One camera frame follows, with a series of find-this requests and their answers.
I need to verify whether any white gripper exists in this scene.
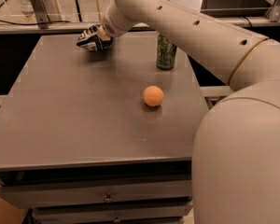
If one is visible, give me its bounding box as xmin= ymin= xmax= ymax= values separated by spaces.
xmin=97 ymin=4 xmax=138 ymax=42

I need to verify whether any blue chip bag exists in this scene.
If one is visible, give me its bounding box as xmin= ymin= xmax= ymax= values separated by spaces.
xmin=77 ymin=24 xmax=113 ymax=51

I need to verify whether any green soda can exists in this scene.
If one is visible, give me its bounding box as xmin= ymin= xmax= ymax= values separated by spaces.
xmin=156 ymin=35 xmax=177 ymax=70

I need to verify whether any orange ball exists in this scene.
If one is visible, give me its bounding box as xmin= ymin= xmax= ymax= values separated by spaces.
xmin=143 ymin=86 xmax=164 ymax=107

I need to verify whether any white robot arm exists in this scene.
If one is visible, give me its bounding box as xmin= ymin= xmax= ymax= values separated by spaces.
xmin=103 ymin=0 xmax=280 ymax=224

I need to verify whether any grey drawer cabinet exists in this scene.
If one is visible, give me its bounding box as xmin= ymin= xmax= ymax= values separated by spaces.
xmin=0 ymin=32 xmax=208 ymax=224

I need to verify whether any upper grey drawer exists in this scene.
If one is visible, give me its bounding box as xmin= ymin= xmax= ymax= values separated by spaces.
xmin=0 ymin=175 xmax=192 ymax=208

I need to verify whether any grey drawer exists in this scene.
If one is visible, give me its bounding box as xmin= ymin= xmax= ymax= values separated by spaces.
xmin=33 ymin=201 xmax=192 ymax=224
xmin=0 ymin=175 xmax=192 ymax=208

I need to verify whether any lower grey drawer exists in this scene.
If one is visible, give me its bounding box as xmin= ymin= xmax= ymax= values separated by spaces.
xmin=33 ymin=201 xmax=192 ymax=224

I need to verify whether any cardboard box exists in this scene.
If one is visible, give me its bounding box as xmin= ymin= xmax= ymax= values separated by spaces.
xmin=0 ymin=197 xmax=26 ymax=224

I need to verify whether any metal frame rail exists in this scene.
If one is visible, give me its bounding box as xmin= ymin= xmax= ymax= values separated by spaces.
xmin=0 ymin=15 xmax=280 ymax=35

